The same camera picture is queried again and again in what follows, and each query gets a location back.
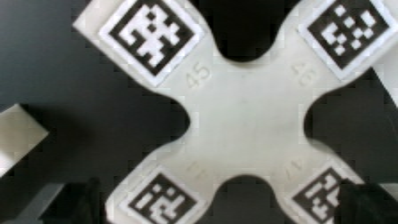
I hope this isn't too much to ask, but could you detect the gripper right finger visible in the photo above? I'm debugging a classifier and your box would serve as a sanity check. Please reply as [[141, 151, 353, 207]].
[[335, 182, 398, 224]]

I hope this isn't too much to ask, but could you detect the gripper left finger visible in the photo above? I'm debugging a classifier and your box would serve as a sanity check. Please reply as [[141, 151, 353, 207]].
[[17, 178, 102, 224]]

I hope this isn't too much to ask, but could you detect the white cross-shaped table base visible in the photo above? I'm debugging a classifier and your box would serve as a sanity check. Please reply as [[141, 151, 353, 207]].
[[75, 0, 398, 224]]

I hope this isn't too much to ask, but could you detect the white left barrier block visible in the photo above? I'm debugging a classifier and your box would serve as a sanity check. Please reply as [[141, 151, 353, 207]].
[[0, 104, 49, 177]]

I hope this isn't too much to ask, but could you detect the white marker board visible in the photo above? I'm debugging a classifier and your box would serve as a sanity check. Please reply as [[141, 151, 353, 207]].
[[374, 63, 398, 124]]

